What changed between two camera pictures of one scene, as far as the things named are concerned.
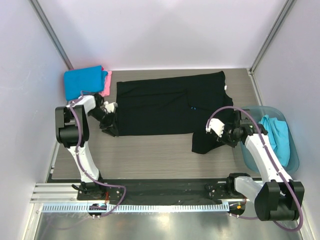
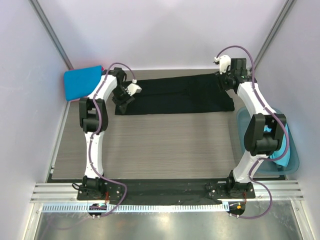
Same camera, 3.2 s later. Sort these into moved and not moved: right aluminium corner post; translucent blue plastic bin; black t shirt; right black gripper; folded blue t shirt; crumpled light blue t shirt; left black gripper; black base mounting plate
Moved: right black gripper; black t shirt; left black gripper
Not moved: folded blue t shirt; crumpled light blue t shirt; right aluminium corner post; black base mounting plate; translucent blue plastic bin
